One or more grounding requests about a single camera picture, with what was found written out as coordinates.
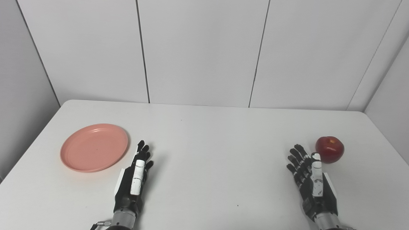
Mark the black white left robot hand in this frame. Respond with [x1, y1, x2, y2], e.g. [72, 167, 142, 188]
[113, 140, 154, 218]

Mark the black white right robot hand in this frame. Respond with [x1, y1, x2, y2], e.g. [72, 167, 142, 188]
[286, 144, 338, 221]

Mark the red apple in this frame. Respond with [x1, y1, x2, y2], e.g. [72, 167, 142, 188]
[315, 136, 345, 164]

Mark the pink round plate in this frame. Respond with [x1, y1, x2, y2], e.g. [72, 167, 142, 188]
[60, 124, 129, 173]

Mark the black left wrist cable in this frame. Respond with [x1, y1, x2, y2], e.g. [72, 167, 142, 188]
[90, 220, 113, 230]

